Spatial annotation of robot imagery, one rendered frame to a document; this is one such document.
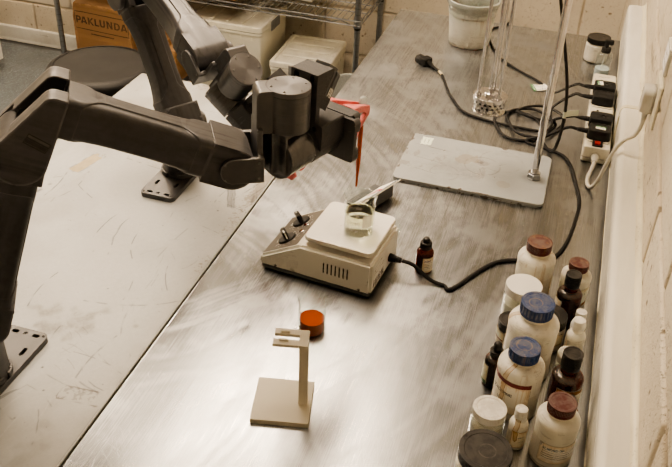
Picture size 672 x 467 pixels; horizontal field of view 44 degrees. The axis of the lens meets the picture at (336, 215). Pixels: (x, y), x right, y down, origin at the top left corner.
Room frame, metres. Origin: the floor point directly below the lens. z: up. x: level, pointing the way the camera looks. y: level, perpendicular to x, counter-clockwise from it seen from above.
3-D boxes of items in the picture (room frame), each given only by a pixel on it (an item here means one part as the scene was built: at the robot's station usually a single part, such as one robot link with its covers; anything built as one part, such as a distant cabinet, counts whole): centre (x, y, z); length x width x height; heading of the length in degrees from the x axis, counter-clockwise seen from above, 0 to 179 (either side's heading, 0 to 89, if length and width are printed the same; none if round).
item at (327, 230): (1.13, -0.03, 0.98); 0.12 x 0.12 x 0.01; 68
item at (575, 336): (0.94, -0.36, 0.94); 0.03 x 0.03 x 0.07
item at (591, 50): (2.10, -0.67, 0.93); 0.06 x 0.06 x 0.06
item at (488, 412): (0.78, -0.21, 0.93); 0.05 x 0.05 x 0.05
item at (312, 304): (0.98, 0.03, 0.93); 0.04 x 0.04 x 0.06
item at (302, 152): (0.96, 0.07, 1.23); 0.07 x 0.06 x 0.07; 145
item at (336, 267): (1.14, 0.00, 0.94); 0.22 x 0.13 x 0.08; 68
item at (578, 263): (1.07, -0.39, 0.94); 0.05 x 0.05 x 0.09
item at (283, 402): (0.82, 0.06, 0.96); 0.08 x 0.08 x 0.13; 87
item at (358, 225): (1.12, -0.04, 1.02); 0.06 x 0.05 x 0.08; 59
